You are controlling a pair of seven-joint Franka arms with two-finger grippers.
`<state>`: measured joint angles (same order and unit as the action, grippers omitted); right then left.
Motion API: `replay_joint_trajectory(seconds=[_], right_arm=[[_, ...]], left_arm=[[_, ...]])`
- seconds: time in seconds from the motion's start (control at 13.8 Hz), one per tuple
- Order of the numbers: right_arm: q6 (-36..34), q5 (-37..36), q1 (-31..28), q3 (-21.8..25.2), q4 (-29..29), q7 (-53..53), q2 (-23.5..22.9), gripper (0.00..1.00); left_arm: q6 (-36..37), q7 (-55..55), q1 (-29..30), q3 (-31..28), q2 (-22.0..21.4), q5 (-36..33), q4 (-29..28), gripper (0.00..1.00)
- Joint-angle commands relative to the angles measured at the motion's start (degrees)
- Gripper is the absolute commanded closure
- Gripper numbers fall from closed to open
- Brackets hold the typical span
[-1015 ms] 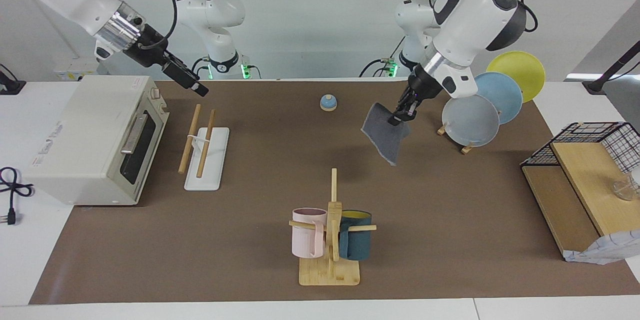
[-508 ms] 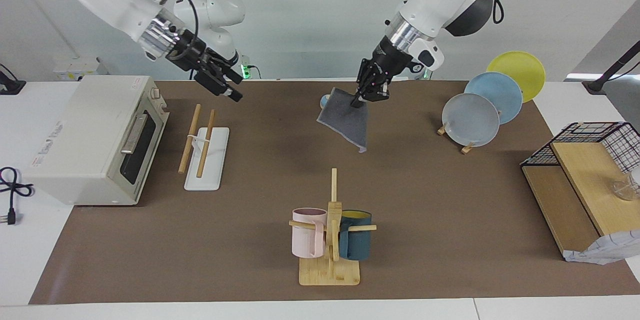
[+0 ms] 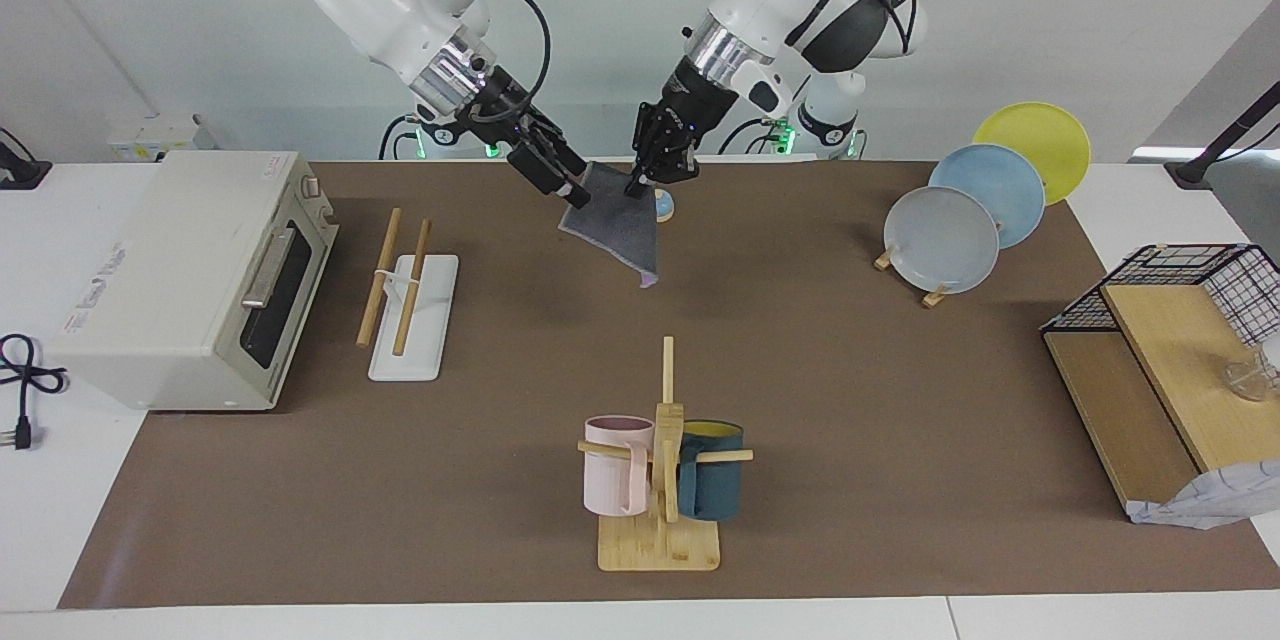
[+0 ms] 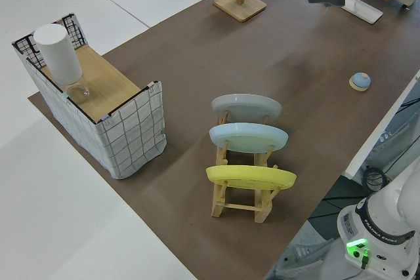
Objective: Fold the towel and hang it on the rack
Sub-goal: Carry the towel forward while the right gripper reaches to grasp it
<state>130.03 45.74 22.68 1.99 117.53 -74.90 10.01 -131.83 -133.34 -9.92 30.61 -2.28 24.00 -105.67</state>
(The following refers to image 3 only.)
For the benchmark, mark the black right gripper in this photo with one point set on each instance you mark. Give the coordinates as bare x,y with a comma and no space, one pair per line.
525,135

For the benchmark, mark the brown table mat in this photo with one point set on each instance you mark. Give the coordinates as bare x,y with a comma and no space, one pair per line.
500,520

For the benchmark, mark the pink mug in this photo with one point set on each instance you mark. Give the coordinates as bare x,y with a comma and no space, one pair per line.
605,480

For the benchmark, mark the grey plate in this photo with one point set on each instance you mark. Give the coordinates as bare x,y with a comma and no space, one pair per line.
940,240

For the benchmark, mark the purple and grey towel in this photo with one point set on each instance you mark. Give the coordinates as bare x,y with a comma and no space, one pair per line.
620,225

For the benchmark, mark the light blue plate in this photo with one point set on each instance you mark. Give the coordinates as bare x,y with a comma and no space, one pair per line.
1000,185

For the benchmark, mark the wooden mug tree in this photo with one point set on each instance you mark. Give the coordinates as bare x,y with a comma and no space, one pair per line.
662,540

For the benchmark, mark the white towel rack wooden bars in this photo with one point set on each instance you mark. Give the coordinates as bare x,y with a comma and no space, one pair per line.
415,330

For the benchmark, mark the black table clamp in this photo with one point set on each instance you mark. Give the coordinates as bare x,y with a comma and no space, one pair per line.
20,170

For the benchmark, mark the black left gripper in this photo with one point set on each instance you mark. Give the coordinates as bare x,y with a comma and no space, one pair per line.
675,125

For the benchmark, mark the small blue call bell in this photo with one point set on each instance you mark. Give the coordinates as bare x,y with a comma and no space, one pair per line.
666,208

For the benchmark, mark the dark teal mug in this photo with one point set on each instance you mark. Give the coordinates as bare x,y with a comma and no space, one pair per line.
718,485

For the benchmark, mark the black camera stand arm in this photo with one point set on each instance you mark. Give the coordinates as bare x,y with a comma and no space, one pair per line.
1225,135

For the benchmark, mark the white patterned cloth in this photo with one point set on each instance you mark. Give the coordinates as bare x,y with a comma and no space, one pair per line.
1220,500

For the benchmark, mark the yellow plate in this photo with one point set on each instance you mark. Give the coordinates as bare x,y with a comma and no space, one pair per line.
1040,135

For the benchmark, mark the cream toaster oven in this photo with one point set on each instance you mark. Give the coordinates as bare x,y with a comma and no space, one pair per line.
160,270

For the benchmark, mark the white power strip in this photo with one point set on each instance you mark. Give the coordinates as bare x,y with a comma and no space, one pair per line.
155,135

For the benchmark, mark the clear glass item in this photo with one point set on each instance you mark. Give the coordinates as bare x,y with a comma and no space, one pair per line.
1250,375

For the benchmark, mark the wooden shelf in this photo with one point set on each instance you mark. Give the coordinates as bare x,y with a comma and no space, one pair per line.
1170,350

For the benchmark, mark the wooden plate rack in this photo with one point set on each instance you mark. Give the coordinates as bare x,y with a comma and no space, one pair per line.
935,298

